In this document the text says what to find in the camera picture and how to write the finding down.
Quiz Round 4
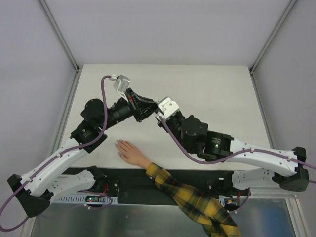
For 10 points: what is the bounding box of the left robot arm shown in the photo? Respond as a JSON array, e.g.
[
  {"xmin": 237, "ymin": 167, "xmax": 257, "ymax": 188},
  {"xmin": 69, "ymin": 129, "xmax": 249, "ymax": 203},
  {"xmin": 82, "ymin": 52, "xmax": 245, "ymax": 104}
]
[{"xmin": 7, "ymin": 88, "xmax": 158, "ymax": 218}]

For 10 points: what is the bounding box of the yellow plaid sleeve forearm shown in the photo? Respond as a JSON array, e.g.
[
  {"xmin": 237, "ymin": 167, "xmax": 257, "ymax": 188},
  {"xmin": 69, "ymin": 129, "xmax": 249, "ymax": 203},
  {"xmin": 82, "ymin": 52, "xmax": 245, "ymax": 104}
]
[{"xmin": 146, "ymin": 163, "xmax": 241, "ymax": 237}]

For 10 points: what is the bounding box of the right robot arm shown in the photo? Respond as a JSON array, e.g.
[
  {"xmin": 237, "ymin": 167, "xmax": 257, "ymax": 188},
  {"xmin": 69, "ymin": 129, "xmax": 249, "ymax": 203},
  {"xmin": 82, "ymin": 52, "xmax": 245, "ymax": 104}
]
[{"xmin": 157, "ymin": 112, "xmax": 310, "ymax": 195}]

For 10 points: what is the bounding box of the mannequin hand with painted nails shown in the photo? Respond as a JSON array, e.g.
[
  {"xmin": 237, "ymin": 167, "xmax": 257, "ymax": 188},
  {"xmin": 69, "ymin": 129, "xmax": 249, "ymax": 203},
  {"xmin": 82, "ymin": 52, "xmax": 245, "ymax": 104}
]
[{"xmin": 115, "ymin": 140, "xmax": 152, "ymax": 170}]

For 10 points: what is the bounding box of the green circuit board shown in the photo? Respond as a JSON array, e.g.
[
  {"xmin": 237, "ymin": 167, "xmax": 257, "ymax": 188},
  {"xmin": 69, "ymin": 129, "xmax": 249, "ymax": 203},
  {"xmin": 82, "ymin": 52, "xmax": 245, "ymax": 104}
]
[{"xmin": 85, "ymin": 196, "xmax": 106, "ymax": 203}]

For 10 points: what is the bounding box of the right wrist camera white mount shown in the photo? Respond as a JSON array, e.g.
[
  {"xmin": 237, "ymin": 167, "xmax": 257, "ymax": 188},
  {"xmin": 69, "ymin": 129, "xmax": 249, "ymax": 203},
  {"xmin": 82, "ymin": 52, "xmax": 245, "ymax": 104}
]
[{"xmin": 156, "ymin": 97, "xmax": 180, "ymax": 120}]

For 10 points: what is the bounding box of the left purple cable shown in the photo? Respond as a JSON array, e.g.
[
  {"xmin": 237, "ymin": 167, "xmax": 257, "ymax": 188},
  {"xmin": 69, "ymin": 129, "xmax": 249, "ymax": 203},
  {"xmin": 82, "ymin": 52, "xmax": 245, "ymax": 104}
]
[{"xmin": 0, "ymin": 75, "xmax": 117, "ymax": 230}]

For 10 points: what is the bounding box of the left aluminium frame post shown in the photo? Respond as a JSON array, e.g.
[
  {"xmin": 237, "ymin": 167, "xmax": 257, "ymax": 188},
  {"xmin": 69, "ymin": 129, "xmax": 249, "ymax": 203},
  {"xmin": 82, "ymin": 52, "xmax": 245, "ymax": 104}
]
[{"xmin": 38, "ymin": 0, "xmax": 80, "ymax": 72}]

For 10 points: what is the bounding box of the aluminium frame post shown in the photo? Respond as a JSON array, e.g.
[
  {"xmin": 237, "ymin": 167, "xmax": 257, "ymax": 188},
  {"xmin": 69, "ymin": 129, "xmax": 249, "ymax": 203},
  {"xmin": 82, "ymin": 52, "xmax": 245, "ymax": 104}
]
[
  {"xmin": 249, "ymin": 0, "xmax": 299, "ymax": 75},
  {"xmin": 38, "ymin": 0, "xmax": 80, "ymax": 72}
]

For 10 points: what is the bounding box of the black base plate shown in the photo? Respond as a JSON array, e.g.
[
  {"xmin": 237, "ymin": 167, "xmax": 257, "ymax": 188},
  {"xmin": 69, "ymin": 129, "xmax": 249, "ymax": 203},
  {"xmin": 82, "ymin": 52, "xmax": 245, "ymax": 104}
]
[{"xmin": 63, "ymin": 167, "xmax": 271, "ymax": 205}]

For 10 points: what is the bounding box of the right aluminium frame post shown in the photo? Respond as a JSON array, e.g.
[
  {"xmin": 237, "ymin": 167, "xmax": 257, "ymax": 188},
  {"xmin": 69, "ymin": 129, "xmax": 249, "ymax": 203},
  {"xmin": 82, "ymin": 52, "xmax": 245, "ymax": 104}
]
[{"xmin": 249, "ymin": 0, "xmax": 299, "ymax": 75}]

